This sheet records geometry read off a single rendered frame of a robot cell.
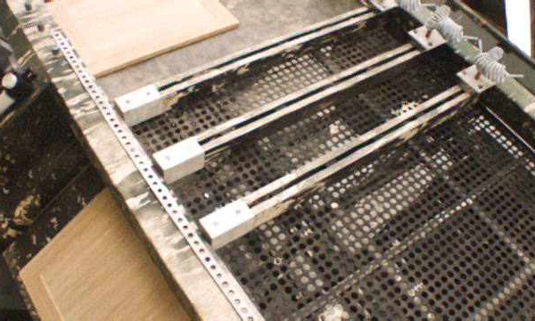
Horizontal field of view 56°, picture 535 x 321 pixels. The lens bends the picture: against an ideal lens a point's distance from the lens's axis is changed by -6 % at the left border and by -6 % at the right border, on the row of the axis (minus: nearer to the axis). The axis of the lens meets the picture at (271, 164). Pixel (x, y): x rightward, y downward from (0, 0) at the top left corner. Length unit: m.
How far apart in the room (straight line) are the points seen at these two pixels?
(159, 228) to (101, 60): 0.67
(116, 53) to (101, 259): 0.66
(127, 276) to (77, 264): 0.20
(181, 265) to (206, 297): 0.10
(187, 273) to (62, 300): 0.62
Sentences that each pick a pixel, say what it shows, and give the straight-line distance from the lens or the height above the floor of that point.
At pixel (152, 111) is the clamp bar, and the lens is 1.59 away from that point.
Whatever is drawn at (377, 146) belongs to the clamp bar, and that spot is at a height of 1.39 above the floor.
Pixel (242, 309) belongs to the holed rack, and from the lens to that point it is 1.23.
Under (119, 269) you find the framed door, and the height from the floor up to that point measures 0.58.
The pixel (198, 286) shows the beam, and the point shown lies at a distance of 1.25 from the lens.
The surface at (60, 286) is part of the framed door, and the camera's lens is 1.79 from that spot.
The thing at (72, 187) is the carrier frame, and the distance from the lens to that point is 1.86.
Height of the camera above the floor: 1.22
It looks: 3 degrees down
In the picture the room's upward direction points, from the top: 48 degrees clockwise
